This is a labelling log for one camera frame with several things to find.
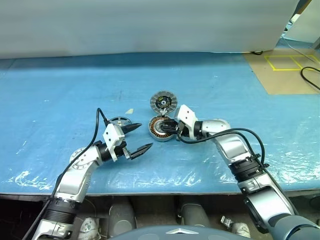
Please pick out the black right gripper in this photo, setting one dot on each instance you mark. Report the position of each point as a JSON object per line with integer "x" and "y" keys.
{"x": 180, "y": 128}

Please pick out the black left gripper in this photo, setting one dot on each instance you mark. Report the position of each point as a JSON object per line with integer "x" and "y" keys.
{"x": 121, "y": 151}

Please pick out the grey round motor housing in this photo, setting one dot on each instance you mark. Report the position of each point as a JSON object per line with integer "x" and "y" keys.
{"x": 155, "y": 130}

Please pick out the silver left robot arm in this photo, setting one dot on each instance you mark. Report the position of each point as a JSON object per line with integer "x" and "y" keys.
{"x": 75, "y": 180}

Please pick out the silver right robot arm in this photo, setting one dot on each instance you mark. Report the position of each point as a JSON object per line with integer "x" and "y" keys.
{"x": 237, "y": 147}

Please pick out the small beige tape piece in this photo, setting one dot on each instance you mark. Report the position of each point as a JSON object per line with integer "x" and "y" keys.
{"x": 129, "y": 111}

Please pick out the dark grey rounded shape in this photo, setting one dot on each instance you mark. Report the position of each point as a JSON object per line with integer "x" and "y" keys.
{"x": 122, "y": 217}
{"x": 195, "y": 215}

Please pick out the blue plastic table cover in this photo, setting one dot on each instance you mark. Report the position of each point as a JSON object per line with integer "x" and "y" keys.
{"x": 62, "y": 95}

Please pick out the white foot-like object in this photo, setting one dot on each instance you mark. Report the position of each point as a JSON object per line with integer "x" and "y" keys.
{"x": 88, "y": 227}
{"x": 237, "y": 228}

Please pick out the grey robot torso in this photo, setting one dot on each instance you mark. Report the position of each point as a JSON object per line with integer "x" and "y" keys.
{"x": 180, "y": 233}

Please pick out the white backdrop board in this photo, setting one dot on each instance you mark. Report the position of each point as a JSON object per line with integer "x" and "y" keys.
{"x": 125, "y": 25}

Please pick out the brown cardboard sheet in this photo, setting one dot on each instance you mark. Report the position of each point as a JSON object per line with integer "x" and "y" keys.
{"x": 280, "y": 80}

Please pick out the yellow tape square outline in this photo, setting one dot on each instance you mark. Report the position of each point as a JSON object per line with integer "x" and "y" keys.
{"x": 291, "y": 56}

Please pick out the white box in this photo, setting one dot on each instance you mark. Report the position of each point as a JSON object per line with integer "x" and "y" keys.
{"x": 305, "y": 30}

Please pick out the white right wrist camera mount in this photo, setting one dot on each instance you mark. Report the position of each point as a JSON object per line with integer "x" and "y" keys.
{"x": 187, "y": 115}

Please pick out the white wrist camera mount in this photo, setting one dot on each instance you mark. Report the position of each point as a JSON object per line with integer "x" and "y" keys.
{"x": 113, "y": 135}
{"x": 187, "y": 115}

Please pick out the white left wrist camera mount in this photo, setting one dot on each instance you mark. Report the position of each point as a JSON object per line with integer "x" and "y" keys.
{"x": 113, "y": 135}

